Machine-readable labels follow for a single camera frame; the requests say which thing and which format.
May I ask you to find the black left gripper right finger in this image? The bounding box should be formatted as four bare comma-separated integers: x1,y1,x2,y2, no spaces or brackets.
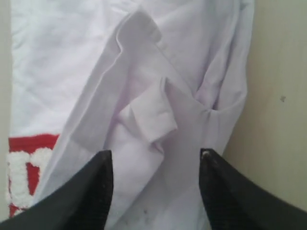
199,149,307,230

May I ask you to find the white t-shirt red lettering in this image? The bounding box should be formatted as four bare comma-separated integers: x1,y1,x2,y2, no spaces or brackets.
7,0,255,230

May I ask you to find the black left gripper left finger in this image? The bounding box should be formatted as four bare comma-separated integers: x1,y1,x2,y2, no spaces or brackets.
0,150,114,230

